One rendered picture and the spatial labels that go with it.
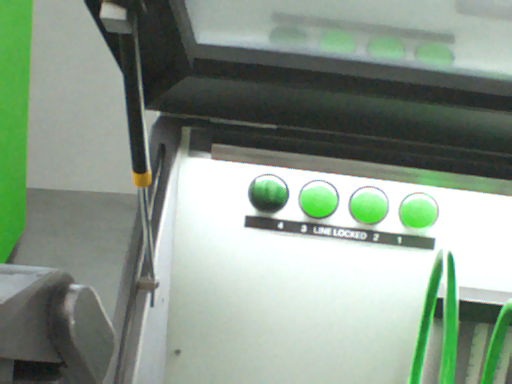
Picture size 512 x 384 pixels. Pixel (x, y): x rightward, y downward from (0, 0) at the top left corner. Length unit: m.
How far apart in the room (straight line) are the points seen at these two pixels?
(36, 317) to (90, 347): 0.05
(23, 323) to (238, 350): 0.85
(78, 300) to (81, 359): 0.04
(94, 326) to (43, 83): 4.44
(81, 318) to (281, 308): 0.79
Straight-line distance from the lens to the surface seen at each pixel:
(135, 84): 1.11
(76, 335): 0.71
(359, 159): 1.38
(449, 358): 1.09
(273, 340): 1.50
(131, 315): 1.31
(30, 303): 0.69
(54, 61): 5.12
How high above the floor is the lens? 1.87
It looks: 22 degrees down
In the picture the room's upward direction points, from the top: 6 degrees clockwise
